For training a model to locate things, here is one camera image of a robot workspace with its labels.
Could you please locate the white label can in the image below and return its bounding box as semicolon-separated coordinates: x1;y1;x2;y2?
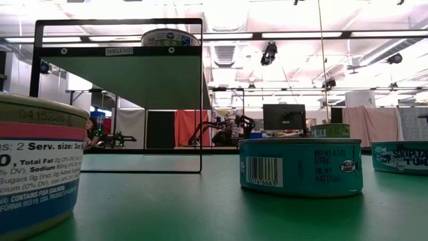
140;28;201;48

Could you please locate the orange cloth panel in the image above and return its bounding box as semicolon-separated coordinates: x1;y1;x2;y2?
174;110;211;147

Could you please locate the black panel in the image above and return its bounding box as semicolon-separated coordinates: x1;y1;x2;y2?
145;110;176;149

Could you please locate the black monitor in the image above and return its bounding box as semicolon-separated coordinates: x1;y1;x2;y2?
262;103;307;132

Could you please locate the wooden board tray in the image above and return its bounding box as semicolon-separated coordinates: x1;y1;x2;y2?
29;18;212;174

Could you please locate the white cloth panel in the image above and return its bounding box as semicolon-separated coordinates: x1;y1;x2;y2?
112;107;146;139

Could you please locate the green table mat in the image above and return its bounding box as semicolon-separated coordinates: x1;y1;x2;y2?
29;152;428;241

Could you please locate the black overhead gantry bar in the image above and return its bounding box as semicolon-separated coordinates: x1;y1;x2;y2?
0;29;428;44

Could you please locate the teal label tuna can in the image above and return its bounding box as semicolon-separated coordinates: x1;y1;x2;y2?
238;137;364;198
370;140;428;176

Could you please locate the green label can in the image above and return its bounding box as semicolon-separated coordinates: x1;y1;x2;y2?
310;123;351;139

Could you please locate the thin vertical pole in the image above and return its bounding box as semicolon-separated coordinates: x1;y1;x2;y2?
316;0;330;125

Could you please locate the person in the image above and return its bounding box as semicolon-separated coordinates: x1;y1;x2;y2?
85;116;101;147

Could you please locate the pink cloth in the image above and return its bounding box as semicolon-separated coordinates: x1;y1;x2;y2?
341;106;404;148

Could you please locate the gold lid can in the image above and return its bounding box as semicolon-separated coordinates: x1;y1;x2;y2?
0;92;90;241

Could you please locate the black aluminium table frame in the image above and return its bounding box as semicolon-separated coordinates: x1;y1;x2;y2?
82;147;241;155

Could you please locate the black overhead camera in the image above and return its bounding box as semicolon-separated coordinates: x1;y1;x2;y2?
259;42;279;67

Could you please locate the small black ceiling camera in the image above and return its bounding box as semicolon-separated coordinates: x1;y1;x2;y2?
321;77;337;90

